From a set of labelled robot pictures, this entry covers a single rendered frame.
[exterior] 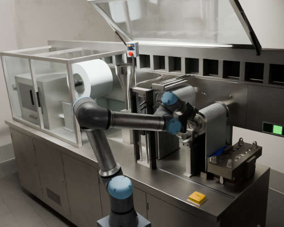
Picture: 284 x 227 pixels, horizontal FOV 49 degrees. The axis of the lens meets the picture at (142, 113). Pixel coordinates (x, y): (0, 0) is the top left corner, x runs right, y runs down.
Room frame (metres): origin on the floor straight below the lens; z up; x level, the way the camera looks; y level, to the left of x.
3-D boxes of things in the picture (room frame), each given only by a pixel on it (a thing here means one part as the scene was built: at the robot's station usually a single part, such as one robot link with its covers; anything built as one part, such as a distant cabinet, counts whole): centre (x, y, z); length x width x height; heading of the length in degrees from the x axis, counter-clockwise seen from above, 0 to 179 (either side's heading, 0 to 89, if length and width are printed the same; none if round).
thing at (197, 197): (1.48, -0.28, 0.91); 0.07 x 0.07 x 0.02; 45
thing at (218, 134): (1.80, -0.46, 1.11); 0.23 x 0.01 x 0.18; 135
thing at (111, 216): (1.33, 0.13, 0.95); 0.15 x 0.15 x 0.10
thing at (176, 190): (2.44, 0.31, 0.88); 2.52 x 0.66 x 0.04; 45
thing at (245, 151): (1.75, -0.57, 1.00); 0.40 x 0.16 x 0.06; 135
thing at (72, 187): (2.46, 0.30, 0.43); 2.52 x 0.64 x 0.86; 45
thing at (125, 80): (2.34, 0.11, 1.18); 0.14 x 0.14 x 0.57
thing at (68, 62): (2.88, 0.75, 1.25); 1.19 x 0.57 x 0.70; 45
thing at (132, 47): (2.16, 0.04, 1.66); 0.07 x 0.07 x 0.10; 61
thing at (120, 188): (1.33, 0.13, 1.07); 0.13 x 0.12 x 0.14; 18
